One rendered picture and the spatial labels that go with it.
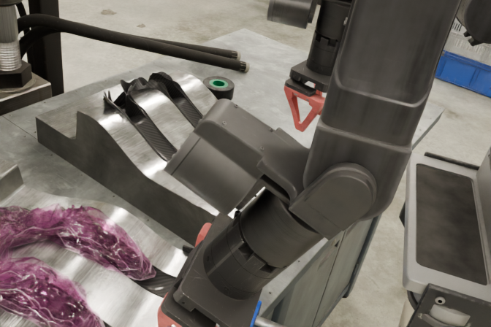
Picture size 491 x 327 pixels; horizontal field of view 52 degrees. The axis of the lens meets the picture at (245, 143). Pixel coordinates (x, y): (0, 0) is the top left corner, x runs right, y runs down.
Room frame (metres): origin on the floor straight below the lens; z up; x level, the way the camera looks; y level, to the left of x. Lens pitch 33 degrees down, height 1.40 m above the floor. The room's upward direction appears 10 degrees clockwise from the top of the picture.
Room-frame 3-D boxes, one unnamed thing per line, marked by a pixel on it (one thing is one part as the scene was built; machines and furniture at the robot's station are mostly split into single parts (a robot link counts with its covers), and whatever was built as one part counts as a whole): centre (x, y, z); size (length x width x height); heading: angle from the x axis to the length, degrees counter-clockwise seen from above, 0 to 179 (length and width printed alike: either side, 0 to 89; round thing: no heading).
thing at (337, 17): (0.70, -0.09, 1.18); 0.07 x 0.06 x 0.07; 82
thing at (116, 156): (0.78, 0.13, 0.87); 0.50 x 0.26 x 0.14; 59
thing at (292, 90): (0.68, -0.09, 1.05); 0.07 x 0.07 x 0.09; 59
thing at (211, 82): (1.11, 0.09, 0.82); 0.08 x 0.08 x 0.04
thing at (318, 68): (0.70, -0.10, 1.12); 0.10 x 0.07 x 0.07; 149
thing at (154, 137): (0.76, 0.12, 0.92); 0.35 x 0.16 x 0.09; 59
